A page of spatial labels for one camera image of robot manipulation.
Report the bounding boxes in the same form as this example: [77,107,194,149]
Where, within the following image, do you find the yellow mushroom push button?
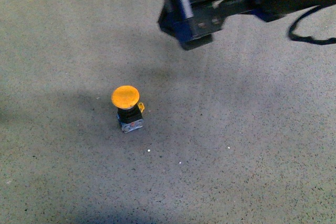
[111,86,145,133]

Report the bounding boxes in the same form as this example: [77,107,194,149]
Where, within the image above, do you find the black cable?
[287,5,336,46]

